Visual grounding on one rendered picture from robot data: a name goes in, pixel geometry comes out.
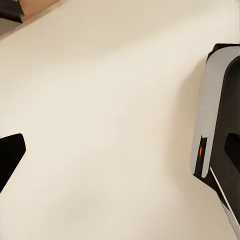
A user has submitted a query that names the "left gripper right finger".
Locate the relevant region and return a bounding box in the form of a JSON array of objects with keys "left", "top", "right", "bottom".
[{"left": 224, "top": 133, "right": 240, "bottom": 172}]

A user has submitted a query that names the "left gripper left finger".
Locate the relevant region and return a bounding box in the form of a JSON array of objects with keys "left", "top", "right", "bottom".
[{"left": 0, "top": 133, "right": 26, "bottom": 193}]

